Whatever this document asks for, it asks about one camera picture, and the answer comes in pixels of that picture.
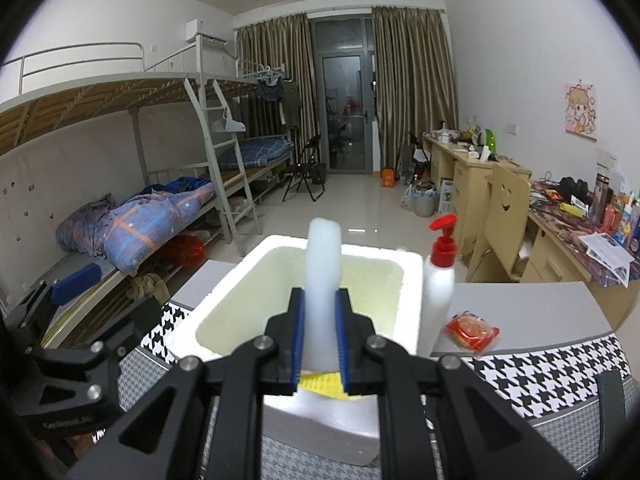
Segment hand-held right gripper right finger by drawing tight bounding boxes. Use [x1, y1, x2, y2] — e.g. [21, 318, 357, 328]
[335, 287, 583, 480]

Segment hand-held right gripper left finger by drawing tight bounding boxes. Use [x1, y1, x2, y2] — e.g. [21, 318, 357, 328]
[70, 287, 307, 480]

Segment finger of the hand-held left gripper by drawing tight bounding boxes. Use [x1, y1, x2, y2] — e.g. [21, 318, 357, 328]
[30, 295, 166, 376]
[5, 264, 102, 356]

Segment yellow foam net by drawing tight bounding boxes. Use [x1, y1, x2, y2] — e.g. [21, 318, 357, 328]
[299, 371, 348, 402]

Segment white foam tube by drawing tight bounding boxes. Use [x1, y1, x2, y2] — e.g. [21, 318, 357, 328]
[305, 217, 346, 373]

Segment white foam box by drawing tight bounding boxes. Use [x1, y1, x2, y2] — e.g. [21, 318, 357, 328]
[169, 234, 425, 466]

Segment brown cloth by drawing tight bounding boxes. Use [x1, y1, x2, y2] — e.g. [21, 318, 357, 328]
[127, 272, 171, 306]

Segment red plastic bag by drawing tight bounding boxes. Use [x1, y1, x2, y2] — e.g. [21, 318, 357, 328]
[167, 235, 207, 271]

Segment blue patterned quilt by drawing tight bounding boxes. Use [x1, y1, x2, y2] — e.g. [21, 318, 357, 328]
[55, 180, 216, 276]

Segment white pump bottle red cap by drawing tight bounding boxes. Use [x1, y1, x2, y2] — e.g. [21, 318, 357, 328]
[422, 214, 458, 358]

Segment red snack packet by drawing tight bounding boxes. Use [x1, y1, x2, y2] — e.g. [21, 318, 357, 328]
[445, 310, 501, 357]

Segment white plastic bags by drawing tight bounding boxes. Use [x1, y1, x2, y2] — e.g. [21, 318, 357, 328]
[400, 180, 438, 218]

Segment black folding chair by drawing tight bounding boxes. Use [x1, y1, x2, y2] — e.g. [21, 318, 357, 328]
[282, 134, 328, 203]

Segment white carton with blue print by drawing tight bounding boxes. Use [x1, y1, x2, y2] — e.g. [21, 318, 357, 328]
[437, 177, 456, 216]

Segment white bunk bed ladder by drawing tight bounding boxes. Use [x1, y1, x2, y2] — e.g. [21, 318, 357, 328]
[184, 76, 263, 256]

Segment houndstooth tablecloth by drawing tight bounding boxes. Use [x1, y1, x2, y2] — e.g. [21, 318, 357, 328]
[117, 280, 633, 480]

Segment bunk bed with blue mattress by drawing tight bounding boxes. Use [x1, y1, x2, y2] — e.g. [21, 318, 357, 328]
[220, 57, 301, 191]

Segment white metal bunk bed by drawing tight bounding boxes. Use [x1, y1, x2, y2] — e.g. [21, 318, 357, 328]
[0, 42, 263, 351]

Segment plain wooden desk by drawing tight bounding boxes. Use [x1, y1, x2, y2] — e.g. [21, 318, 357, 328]
[422, 132, 533, 261]

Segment wooden chair with smiley cutout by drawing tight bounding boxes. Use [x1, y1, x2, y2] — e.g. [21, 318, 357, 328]
[467, 162, 533, 283]

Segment glass balcony door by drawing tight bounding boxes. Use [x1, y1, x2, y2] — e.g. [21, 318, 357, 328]
[308, 16, 377, 176]

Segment wooden desk with patterned mat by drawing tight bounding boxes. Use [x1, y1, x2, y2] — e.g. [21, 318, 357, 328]
[520, 180, 640, 331]

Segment hanging dark clothes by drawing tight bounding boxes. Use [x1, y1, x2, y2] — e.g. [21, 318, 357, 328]
[252, 77, 301, 126]

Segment brown curtain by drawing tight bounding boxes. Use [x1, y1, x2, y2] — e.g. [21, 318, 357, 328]
[371, 5, 460, 173]
[235, 12, 321, 176]

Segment black pouch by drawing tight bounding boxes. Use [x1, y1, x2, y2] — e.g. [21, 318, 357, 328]
[557, 176, 591, 206]

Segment black smartphone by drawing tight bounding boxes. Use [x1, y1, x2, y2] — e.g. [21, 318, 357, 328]
[597, 371, 628, 441]

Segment printed papers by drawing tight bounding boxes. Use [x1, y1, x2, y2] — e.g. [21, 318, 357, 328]
[582, 232, 636, 288]

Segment white air conditioner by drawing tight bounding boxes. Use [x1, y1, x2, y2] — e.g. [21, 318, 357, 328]
[185, 19, 228, 45]

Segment row of toiletry bottles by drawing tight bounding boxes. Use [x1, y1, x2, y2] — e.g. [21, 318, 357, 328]
[592, 172, 640, 253]

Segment cartoon wall poster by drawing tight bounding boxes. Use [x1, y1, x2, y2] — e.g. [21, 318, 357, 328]
[564, 80, 598, 138]

